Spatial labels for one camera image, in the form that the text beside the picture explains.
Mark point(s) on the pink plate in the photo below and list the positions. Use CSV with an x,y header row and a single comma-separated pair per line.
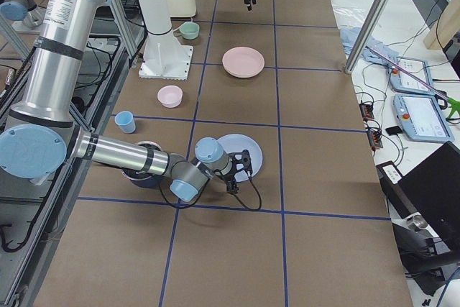
x,y
243,62

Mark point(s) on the green cup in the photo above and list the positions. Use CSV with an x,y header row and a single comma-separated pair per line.
x,y
188,30

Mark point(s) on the dark blue pot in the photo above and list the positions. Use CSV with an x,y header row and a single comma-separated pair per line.
x,y
143,180

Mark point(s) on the pink bowl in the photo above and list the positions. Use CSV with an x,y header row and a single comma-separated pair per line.
x,y
170,96

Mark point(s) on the light blue cup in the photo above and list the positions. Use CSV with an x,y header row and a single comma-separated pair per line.
x,y
125,121

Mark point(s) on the black box with label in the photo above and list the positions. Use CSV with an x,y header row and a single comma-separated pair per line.
x,y
389,177

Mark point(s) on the metal cup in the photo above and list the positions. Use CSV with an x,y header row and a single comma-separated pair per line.
x,y
416,223

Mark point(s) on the black laptop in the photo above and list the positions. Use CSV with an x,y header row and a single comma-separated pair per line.
x,y
433,189

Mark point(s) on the lower teach pendant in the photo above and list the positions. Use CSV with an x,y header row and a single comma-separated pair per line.
x,y
421,119

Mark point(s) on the green grabber stick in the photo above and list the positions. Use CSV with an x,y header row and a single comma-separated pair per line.
x,y
455,105

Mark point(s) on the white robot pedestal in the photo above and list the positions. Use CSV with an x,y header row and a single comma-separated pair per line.
x,y
163,57

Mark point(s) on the aluminium frame post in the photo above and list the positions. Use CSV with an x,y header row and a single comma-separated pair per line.
x,y
365,33

